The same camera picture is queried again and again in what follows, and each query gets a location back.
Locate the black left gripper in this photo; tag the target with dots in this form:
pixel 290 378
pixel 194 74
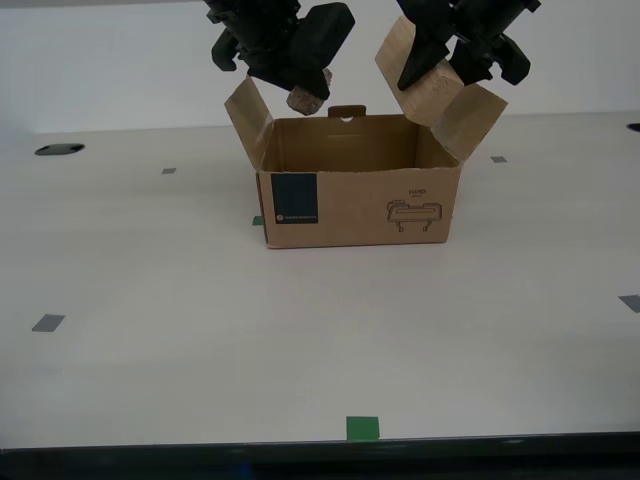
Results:
pixel 260 25

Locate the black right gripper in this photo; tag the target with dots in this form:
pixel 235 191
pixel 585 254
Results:
pixel 495 15

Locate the light wooden block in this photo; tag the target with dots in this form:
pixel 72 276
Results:
pixel 430 100

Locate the small beige rock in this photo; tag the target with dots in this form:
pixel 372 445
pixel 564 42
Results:
pixel 305 102

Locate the brown cardboard box flaps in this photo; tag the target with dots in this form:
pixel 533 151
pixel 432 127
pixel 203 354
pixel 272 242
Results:
pixel 360 210

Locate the green tape piece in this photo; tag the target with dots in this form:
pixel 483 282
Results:
pixel 258 221
pixel 363 428

